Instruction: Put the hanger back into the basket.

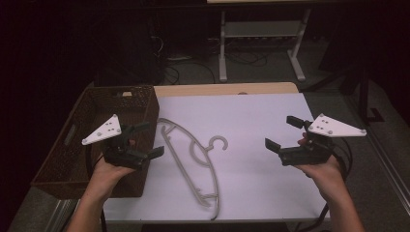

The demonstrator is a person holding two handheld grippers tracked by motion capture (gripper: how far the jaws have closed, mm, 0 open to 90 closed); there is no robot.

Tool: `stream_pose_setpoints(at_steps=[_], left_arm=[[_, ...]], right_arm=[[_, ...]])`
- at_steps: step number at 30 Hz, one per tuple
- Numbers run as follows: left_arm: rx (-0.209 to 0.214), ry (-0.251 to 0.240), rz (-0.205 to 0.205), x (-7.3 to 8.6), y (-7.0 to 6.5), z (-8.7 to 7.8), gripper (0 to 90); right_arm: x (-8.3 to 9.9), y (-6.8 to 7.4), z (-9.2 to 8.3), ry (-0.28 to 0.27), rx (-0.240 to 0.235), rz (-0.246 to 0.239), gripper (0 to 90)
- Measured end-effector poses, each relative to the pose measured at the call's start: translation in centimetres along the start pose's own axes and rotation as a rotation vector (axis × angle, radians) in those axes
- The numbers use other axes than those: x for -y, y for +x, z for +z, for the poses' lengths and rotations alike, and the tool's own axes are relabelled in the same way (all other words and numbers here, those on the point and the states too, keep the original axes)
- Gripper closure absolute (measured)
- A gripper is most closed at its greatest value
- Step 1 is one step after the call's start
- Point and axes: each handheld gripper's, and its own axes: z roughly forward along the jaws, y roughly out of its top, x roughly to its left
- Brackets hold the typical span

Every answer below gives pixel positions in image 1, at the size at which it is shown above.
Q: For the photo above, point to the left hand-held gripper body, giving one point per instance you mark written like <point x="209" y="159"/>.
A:
<point x="124" y="157"/>

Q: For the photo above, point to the person's left hand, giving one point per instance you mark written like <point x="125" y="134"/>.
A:
<point x="108" y="175"/>

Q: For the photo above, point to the person's right hand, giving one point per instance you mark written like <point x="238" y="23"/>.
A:
<point x="325" y="177"/>

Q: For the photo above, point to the grey plastic clothes hanger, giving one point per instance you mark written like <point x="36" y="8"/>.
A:
<point x="182" y="162"/>

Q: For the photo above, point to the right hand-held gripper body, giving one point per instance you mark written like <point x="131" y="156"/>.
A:
<point x="306" y="156"/>

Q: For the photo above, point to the black metal stand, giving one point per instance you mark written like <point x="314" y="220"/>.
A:
<point x="364" y="96"/>

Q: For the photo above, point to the white table mat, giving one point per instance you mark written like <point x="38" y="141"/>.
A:
<point x="245" y="129"/>

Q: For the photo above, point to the brown wicker basket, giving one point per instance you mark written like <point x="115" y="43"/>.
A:
<point x="64" y="167"/>

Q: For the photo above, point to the white metal desk frame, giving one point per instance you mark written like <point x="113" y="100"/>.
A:
<point x="222" y="48"/>

